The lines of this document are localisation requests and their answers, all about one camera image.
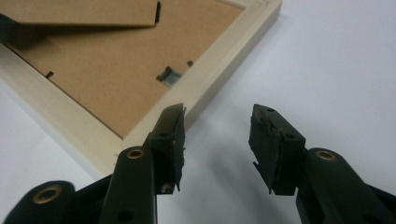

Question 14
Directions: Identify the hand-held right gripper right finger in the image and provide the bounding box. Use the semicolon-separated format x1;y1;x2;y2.
248;104;306;196

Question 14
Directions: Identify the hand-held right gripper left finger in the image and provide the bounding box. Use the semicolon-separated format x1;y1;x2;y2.
143;103;187;195

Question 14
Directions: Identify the wooden photo frame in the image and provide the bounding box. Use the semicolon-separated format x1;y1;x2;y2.
0;0;284;178

